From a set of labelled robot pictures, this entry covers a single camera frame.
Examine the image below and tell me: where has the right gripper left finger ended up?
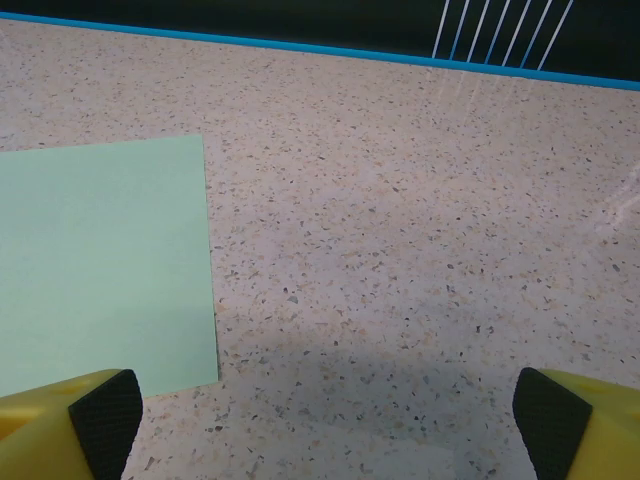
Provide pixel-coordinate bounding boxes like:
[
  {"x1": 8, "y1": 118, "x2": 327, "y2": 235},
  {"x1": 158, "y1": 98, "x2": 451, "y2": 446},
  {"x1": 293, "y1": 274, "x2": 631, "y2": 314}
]
[{"x1": 0, "y1": 368, "x2": 145, "y2": 480}]

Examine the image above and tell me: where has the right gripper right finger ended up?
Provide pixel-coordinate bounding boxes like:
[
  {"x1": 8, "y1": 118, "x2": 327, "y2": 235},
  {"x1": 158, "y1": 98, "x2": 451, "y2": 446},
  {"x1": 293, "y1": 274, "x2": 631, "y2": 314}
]
[{"x1": 513, "y1": 366, "x2": 640, "y2": 480}]

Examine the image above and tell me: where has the light green square paper sheet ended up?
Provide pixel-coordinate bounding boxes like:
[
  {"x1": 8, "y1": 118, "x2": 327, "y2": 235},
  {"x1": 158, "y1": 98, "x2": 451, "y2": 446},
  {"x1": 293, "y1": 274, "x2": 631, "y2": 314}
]
[{"x1": 0, "y1": 133, "x2": 222, "y2": 399}]

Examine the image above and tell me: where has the long blue table edge strip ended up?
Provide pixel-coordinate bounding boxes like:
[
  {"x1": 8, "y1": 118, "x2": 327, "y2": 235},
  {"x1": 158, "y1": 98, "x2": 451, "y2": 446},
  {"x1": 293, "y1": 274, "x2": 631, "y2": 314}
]
[{"x1": 0, "y1": 12, "x2": 640, "y2": 92}]

